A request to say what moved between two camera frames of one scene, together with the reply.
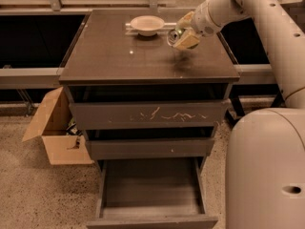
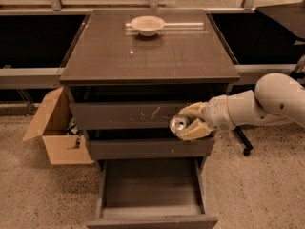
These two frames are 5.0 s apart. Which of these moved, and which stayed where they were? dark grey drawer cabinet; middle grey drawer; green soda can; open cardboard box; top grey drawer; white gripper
Moved: green soda can; white gripper
Stayed: open cardboard box; middle grey drawer; dark grey drawer cabinet; top grey drawer
